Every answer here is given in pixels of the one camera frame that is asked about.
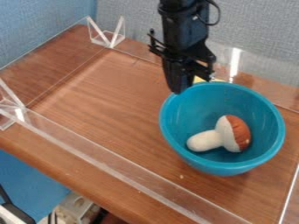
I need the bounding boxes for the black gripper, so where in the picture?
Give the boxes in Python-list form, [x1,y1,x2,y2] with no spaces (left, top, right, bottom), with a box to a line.
[148,0,217,94]

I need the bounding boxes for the brown white toy mushroom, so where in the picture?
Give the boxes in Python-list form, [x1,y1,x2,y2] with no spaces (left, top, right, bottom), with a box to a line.
[187,115,251,153]

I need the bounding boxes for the yellow object behind bowl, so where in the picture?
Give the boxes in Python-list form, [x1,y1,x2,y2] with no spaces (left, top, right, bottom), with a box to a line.
[193,76,226,84]

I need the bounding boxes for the blue plastic bowl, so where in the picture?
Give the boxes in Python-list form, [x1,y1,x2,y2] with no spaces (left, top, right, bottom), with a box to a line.
[159,82,286,176]

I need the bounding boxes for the clear acrylic back barrier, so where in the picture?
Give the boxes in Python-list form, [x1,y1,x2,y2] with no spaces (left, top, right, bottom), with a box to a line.
[112,29,299,113]

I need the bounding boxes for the clear acrylic barrier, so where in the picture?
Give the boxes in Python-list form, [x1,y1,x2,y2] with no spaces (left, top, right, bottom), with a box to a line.
[0,80,251,224]
[112,29,299,113]

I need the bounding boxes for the clear acrylic front barrier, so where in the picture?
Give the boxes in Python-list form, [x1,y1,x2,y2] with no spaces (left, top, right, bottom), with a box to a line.
[0,80,251,224]

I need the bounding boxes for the white power strip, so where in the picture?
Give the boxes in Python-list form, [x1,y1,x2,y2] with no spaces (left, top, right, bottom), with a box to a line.
[48,192,100,224]

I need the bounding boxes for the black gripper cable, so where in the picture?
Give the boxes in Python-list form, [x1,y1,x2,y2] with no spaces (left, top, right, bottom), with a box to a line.
[194,0,222,26]

